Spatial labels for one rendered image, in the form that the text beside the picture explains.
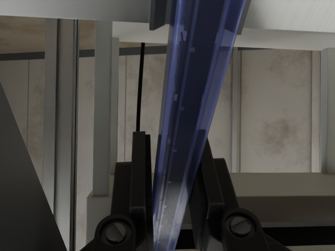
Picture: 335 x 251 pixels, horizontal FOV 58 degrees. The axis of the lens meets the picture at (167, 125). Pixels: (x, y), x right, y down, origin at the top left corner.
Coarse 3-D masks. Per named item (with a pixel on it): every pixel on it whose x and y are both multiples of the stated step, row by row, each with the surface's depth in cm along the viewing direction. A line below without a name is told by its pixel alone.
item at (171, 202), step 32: (192, 0) 6; (224, 0) 6; (192, 32) 6; (224, 32) 6; (192, 64) 7; (224, 64) 7; (192, 96) 8; (160, 128) 9; (192, 128) 9; (160, 160) 10; (192, 160) 10; (160, 192) 11; (160, 224) 13
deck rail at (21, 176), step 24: (0, 96) 15; (0, 120) 15; (0, 144) 15; (24, 144) 18; (0, 168) 15; (24, 168) 18; (0, 192) 15; (24, 192) 18; (0, 216) 15; (24, 216) 18; (48, 216) 24; (0, 240) 15; (24, 240) 18; (48, 240) 24
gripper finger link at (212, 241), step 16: (208, 144) 12; (208, 160) 11; (224, 160) 12; (208, 176) 10; (224, 176) 11; (192, 192) 12; (208, 192) 10; (224, 192) 11; (192, 208) 12; (208, 208) 10; (224, 208) 10; (192, 224) 12; (208, 224) 10; (208, 240) 10; (272, 240) 9
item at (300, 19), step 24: (0, 0) 7; (24, 0) 7; (48, 0) 7; (72, 0) 7; (96, 0) 7; (120, 0) 7; (144, 0) 7; (168, 0) 7; (264, 0) 7; (288, 0) 7; (312, 0) 8; (240, 24) 8; (264, 24) 8; (288, 24) 8; (312, 24) 8
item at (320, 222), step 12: (264, 228) 28; (276, 228) 28; (288, 228) 28; (300, 228) 29; (312, 228) 29; (324, 228) 29; (180, 240) 29; (192, 240) 29; (276, 240) 30; (288, 240) 31; (300, 240) 31; (312, 240) 31; (324, 240) 31
